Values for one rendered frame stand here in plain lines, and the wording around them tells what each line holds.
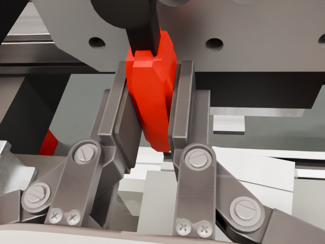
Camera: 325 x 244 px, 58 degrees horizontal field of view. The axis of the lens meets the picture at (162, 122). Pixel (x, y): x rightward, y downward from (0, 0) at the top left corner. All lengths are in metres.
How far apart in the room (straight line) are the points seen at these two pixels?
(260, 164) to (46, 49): 0.43
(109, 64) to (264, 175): 0.21
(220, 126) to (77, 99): 1.55
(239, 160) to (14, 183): 0.34
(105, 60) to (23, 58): 0.48
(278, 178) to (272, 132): 1.26
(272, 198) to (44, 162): 0.37
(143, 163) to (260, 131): 1.24
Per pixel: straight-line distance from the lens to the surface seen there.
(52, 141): 1.65
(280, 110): 0.25
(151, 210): 0.30
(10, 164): 0.49
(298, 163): 0.34
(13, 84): 0.68
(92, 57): 0.16
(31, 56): 0.62
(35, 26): 0.60
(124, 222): 0.44
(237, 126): 0.34
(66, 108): 1.83
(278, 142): 1.55
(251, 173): 0.32
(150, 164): 0.36
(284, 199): 0.31
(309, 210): 0.32
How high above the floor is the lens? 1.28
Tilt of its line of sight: 54 degrees down
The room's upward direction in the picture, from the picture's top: 12 degrees counter-clockwise
